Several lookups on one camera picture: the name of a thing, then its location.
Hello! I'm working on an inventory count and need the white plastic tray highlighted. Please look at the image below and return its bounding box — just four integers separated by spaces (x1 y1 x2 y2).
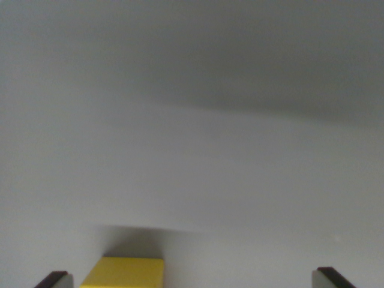
0 0 384 288

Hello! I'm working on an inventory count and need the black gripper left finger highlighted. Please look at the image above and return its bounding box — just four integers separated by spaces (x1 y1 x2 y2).
34 271 74 288

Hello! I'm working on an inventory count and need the yellow wooden cube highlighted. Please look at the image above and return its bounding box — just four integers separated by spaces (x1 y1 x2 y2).
79 256 165 288

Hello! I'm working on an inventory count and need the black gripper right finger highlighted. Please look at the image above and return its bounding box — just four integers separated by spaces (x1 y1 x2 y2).
311 266 358 288

